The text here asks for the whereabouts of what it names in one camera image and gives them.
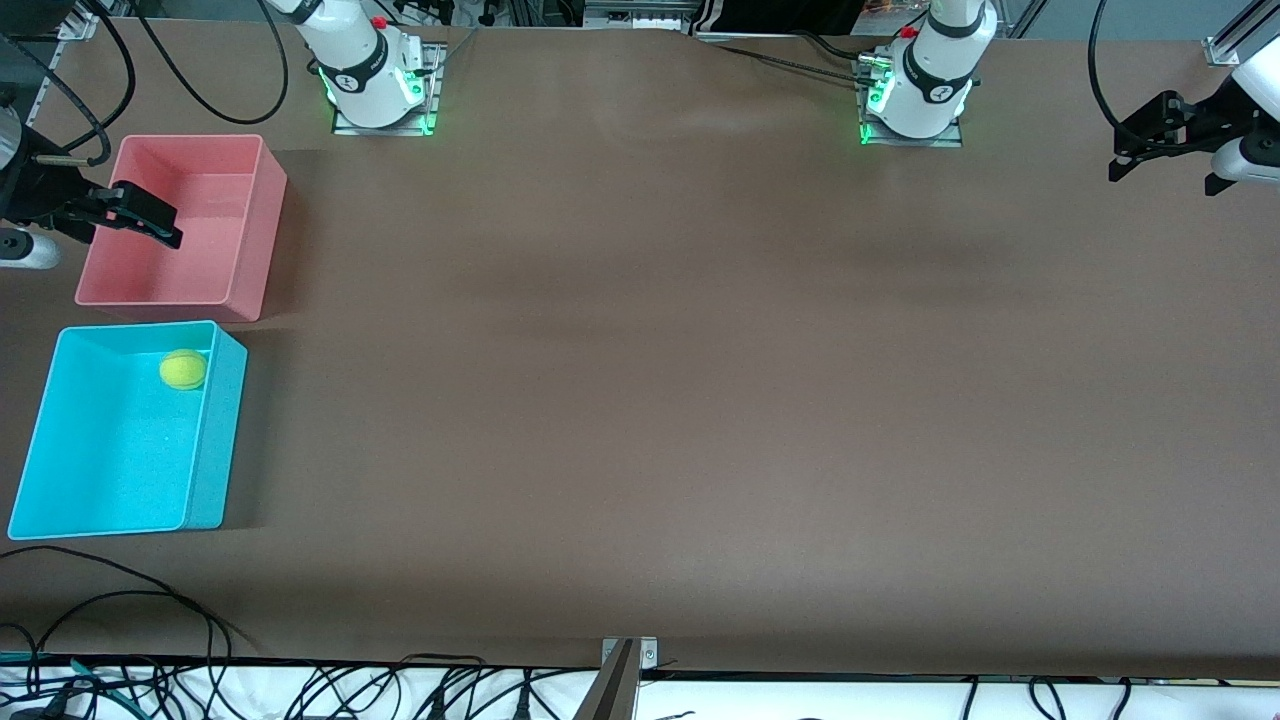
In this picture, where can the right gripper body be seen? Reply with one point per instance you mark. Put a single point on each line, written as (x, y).
(38, 190)

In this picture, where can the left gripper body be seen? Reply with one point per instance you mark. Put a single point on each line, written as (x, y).
(1208, 118)

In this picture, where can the yellow-green tennis ball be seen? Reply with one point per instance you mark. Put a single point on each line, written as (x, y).
(183, 369)

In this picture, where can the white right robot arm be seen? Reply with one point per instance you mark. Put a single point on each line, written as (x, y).
(360, 70)

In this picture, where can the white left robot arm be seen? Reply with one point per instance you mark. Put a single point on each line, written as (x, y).
(935, 80)

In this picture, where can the pink plastic bin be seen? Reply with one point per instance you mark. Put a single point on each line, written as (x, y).
(220, 230)

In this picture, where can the blue plastic bin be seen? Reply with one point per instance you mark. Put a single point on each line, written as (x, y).
(120, 460)

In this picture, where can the orange packet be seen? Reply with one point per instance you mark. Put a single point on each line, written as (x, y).
(870, 8)

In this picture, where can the dark clothed person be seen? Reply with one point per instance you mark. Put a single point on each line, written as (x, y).
(780, 12)

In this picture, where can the grey metal pole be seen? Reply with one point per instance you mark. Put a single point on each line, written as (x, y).
(612, 690)

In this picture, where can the aluminium frame profile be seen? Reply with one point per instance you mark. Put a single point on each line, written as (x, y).
(75, 25)
(1222, 50)

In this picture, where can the metal base plate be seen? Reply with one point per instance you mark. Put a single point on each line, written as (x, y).
(950, 142)
(385, 131)

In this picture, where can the small metal bracket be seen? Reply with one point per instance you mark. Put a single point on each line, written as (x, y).
(648, 652)

